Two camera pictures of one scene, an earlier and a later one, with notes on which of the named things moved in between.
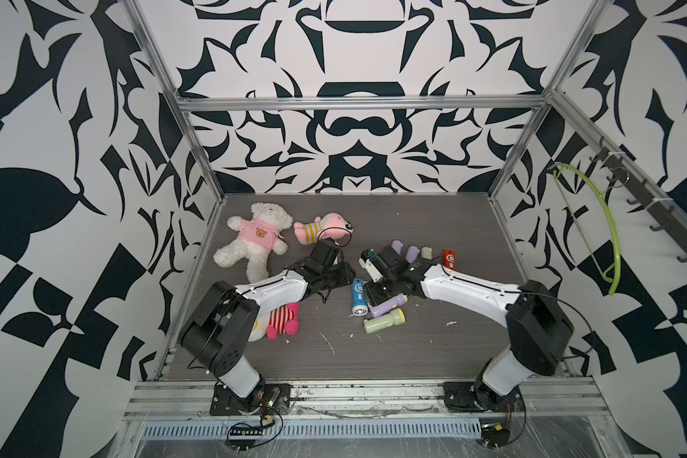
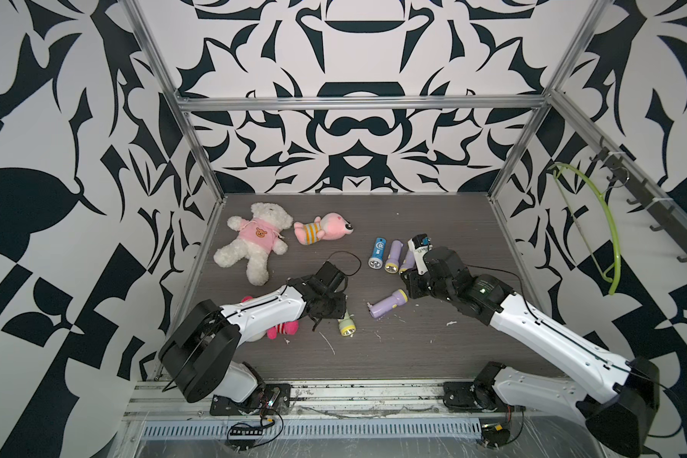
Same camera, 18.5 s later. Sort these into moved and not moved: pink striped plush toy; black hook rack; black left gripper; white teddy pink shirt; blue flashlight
Moved: black left gripper; blue flashlight
Not moved: white teddy pink shirt; pink striped plush toy; black hook rack
